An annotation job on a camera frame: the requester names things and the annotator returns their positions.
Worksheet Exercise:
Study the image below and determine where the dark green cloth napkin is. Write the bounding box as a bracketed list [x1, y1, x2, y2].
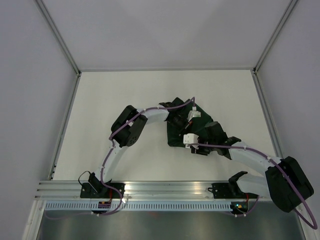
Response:
[166, 101, 213, 148]

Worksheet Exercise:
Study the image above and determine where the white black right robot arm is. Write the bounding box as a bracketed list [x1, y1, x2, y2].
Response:
[183, 121, 314, 213]

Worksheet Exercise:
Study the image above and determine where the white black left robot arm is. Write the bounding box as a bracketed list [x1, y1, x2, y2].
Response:
[88, 98, 197, 198]

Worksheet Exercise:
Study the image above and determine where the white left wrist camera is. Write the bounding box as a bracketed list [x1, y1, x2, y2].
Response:
[187, 106, 202, 122]

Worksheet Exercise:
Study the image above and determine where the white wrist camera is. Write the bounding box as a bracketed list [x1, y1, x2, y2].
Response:
[183, 133, 199, 149]
[187, 106, 202, 122]

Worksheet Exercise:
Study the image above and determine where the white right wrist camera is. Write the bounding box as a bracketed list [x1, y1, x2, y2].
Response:
[183, 133, 199, 149]

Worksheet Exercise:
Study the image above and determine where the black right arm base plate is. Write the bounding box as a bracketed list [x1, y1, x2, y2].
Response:
[208, 182, 258, 200]

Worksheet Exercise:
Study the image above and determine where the aluminium right side rail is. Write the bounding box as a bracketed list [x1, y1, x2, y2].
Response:
[250, 68, 287, 159]

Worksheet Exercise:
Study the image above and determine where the aluminium front rail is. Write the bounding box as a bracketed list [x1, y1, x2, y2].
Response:
[34, 180, 247, 201]

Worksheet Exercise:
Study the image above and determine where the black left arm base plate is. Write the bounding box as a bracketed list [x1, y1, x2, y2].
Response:
[80, 182, 125, 199]

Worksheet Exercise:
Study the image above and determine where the white slotted cable duct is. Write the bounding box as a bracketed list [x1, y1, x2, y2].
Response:
[45, 201, 232, 212]

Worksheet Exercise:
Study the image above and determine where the aluminium right frame post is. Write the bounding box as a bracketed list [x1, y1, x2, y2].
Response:
[251, 0, 300, 75]

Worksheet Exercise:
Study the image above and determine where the aluminium frame post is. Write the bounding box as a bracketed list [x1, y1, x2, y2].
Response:
[251, 0, 300, 75]
[33, 0, 82, 73]

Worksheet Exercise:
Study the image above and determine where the aluminium left frame post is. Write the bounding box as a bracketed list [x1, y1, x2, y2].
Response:
[33, 0, 82, 73]

